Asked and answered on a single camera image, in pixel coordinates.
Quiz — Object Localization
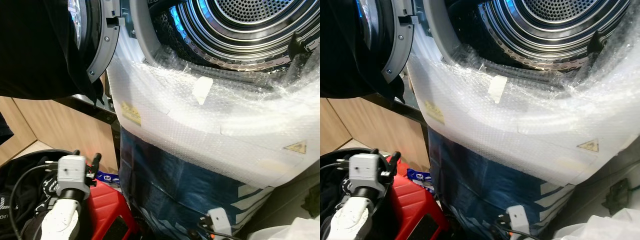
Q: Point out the black round laundry basket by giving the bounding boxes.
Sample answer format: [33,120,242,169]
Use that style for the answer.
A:
[320,147,377,240]
[0,148,77,240]

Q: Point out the perforated steel washer drum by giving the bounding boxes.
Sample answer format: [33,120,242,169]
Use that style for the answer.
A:
[170,0,321,72]
[479,0,632,70]

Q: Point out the clear bubble wrap sheet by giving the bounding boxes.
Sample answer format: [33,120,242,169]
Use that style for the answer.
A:
[406,10,640,188]
[106,47,321,190]

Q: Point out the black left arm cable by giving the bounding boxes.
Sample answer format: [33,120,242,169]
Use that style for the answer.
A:
[327,159,352,173]
[8,163,60,240]

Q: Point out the white tape strip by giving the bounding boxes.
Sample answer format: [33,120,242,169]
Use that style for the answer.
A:
[192,76,214,106]
[487,75,509,105]

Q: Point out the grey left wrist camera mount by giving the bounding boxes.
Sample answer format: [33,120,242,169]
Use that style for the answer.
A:
[348,153,382,189]
[58,154,89,190]

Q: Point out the red plastic stool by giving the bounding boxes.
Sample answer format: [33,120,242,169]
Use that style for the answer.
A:
[86,155,142,240]
[384,155,452,240]

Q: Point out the black drum paddle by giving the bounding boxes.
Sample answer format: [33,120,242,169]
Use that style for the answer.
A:
[587,30,609,57]
[287,32,312,62]

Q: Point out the yellow rectangular warning sticker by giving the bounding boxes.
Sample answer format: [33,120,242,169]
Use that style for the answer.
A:
[120,101,143,127]
[424,100,446,125]

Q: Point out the yellow triangular warning sticker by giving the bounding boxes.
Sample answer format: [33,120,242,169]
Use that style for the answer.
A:
[576,138,601,153]
[283,140,308,155]

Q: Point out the black clothes with white print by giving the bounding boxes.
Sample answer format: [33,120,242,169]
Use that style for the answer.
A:
[320,165,353,240]
[0,165,63,240]

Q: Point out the black object on floor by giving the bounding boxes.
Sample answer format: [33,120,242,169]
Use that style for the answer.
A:
[602,177,634,216]
[302,184,321,219]

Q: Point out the grey round washer door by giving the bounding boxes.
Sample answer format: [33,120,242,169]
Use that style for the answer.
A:
[357,0,424,84]
[67,0,122,84]

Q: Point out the white cloth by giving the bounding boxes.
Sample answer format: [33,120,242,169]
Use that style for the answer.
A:
[246,217,321,240]
[551,207,640,240]

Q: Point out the white front-loading washing machine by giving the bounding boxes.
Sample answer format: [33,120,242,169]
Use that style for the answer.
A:
[103,0,321,240]
[405,0,640,240]

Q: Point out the blue and white packet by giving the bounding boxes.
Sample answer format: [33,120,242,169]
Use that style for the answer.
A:
[406,168,432,182]
[96,171,121,184]

